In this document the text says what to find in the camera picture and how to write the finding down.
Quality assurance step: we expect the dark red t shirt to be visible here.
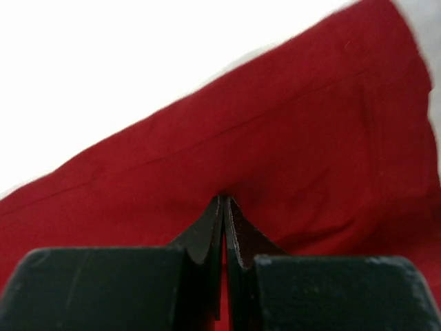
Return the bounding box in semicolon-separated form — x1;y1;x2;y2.
0;0;441;258

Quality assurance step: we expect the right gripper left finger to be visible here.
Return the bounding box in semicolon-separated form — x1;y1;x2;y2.
1;197;224;330

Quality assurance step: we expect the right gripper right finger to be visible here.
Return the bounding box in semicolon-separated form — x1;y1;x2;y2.
223;197;440;330

